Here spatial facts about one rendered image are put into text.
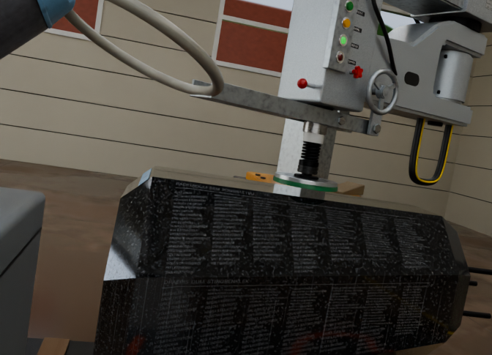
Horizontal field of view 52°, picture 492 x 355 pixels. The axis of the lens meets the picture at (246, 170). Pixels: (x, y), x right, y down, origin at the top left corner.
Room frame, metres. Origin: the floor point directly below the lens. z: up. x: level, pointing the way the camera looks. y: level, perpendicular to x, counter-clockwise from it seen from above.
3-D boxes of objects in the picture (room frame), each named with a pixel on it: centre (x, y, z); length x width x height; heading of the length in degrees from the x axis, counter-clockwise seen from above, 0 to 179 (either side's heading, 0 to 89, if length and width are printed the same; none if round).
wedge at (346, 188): (2.41, -0.49, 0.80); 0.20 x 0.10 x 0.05; 139
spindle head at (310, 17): (1.73, -0.27, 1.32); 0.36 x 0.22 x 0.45; 126
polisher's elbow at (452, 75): (2.07, -0.74, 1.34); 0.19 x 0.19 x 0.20
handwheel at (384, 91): (1.66, -0.37, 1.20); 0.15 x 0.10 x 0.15; 126
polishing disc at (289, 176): (1.68, -0.21, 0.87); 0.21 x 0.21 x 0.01
